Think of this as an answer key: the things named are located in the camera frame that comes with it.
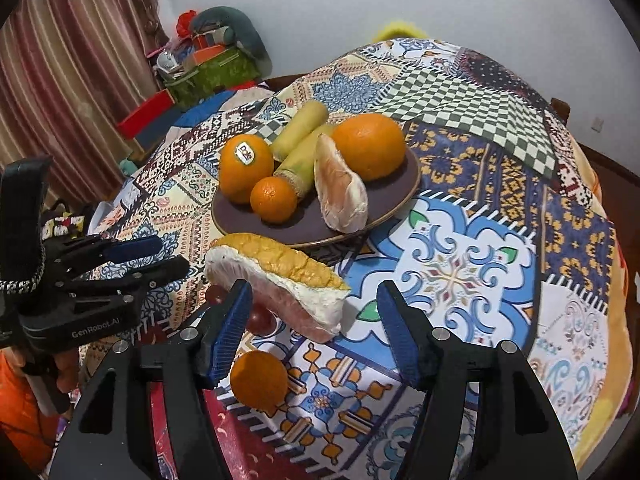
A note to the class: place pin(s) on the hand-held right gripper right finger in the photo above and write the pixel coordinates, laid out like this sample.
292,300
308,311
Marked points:
397,330

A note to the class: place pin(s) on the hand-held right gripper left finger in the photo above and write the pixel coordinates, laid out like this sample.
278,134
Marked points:
232,330

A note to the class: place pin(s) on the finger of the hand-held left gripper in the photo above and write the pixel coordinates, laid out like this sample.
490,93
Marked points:
160,271
135,249

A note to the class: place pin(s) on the small tangerine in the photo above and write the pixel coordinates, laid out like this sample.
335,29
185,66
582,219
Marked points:
273,200
257,379

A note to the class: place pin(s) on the pomelo wedge with rind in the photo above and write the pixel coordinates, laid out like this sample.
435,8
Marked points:
280,265

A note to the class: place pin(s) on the purple round plate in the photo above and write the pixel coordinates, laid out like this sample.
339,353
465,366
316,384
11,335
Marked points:
300,225

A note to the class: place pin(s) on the orange with sticker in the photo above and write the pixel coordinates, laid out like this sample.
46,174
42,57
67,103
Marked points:
242,175

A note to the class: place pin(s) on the peeled pomelo segment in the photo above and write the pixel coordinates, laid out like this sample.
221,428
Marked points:
340,195

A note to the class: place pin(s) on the yellow sugarcane piece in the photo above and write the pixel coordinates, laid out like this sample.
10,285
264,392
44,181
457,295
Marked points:
300,125
300,160

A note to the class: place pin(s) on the large plain orange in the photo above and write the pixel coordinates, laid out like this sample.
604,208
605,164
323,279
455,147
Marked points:
370,146

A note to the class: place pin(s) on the person's left forearm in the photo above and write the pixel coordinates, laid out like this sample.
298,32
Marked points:
20,410

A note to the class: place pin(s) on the person's left hand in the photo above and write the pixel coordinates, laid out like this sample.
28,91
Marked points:
65,367

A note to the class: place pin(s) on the dark red plum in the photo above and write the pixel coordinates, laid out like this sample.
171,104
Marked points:
261,319
216,294

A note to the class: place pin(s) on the printed cartoon cloth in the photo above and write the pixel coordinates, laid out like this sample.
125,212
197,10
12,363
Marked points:
65,225

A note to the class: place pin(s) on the patchwork printed blanket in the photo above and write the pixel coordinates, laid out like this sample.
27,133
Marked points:
450,270

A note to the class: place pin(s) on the teal cloth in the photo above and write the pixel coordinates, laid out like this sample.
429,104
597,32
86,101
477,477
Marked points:
128,166

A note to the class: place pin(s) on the red flat box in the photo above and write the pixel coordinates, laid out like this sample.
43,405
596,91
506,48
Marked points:
147,112

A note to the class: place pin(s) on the blue and white quilt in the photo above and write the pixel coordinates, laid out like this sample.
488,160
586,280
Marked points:
200,112

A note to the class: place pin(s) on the green printed box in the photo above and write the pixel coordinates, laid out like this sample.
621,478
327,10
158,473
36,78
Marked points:
215,77

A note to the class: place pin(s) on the striped brown curtain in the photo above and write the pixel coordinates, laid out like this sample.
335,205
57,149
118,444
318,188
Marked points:
65,60

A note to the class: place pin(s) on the orange cardboard box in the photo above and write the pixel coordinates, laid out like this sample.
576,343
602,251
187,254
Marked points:
205,53

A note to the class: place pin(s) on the yellow foam tube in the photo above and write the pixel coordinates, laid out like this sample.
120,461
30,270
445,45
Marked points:
400,30

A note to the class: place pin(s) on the white wall socket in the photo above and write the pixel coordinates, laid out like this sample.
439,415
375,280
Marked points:
596,124

